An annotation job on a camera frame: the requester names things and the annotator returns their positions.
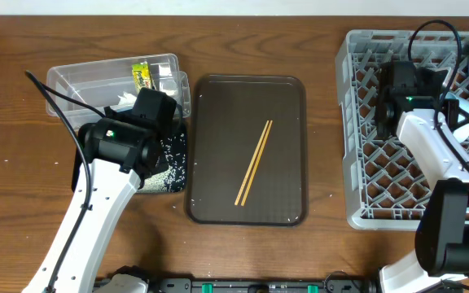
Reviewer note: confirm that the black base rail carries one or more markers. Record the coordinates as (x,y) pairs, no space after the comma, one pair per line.
(336,282)

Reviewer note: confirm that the light blue bowl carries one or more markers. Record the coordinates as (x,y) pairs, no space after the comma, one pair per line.
(457,116)

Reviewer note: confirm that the clear plastic waste bin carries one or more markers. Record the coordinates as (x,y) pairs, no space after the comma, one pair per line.
(99,83)

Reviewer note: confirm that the green yellow snack wrapper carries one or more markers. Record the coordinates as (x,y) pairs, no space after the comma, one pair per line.
(142,76)

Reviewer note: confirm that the brown serving tray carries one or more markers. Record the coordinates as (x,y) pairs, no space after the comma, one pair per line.
(229,114)

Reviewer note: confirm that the black rectangular tray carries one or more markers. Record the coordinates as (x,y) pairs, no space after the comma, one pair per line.
(129,156)

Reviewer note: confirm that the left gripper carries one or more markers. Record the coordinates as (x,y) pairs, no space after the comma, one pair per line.
(161,138)

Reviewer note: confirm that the white tissue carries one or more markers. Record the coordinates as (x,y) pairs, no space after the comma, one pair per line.
(126,100)

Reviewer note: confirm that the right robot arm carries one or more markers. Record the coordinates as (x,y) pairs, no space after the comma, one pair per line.
(409,107)

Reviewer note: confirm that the pile of rice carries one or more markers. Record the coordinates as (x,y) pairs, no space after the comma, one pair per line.
(173,178)

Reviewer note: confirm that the wooden chopstick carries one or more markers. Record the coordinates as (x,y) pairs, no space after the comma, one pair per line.
(241,196)
(257,162)

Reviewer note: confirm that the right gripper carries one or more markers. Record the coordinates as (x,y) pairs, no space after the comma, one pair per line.
(450,106)

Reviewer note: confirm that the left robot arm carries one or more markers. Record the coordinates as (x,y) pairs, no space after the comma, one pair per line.
(77,251)

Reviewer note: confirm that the grey dishwasher rack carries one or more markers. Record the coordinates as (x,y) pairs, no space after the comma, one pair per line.
(383,185)

